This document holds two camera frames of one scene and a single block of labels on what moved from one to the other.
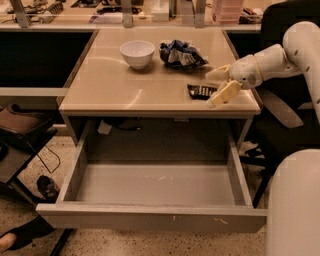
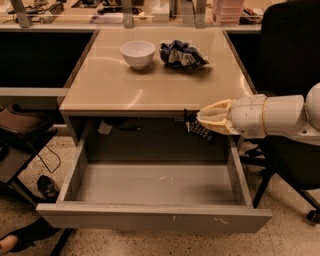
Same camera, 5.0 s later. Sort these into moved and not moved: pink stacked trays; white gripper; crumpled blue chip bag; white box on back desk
Moved: white gripper
Not moved: pink stacked trays; white box on back desk; crumpled blue chip bag
